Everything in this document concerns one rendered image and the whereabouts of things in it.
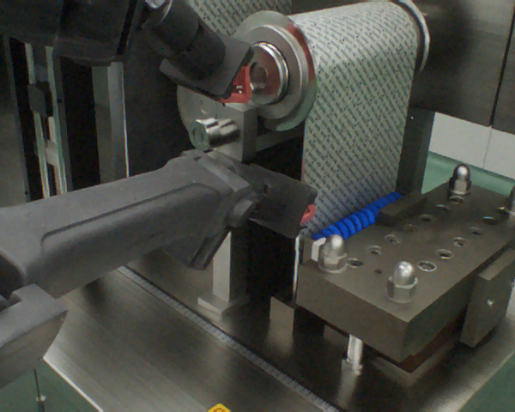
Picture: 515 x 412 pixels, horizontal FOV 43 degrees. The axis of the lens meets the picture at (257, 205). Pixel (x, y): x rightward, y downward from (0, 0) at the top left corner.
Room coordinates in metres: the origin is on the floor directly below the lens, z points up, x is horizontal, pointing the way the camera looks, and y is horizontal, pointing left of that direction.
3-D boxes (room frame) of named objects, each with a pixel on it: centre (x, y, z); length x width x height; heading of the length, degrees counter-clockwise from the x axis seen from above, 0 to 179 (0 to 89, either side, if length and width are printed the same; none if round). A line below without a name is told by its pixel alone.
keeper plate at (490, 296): (0.74, -0.33, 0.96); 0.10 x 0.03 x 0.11; 137
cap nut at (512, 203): (0.88, -0.39, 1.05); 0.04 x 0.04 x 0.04
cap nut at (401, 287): (0.64, -0.18, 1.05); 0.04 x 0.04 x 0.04
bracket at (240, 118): (0.79, 0.04, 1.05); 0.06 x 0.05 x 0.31; 137
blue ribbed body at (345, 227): (0.83, -0.15, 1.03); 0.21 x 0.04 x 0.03; 137
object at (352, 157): (0.84, -0.14, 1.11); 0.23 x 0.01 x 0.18; 137
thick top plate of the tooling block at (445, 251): (0.79, -0.25, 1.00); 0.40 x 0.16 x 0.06; 137
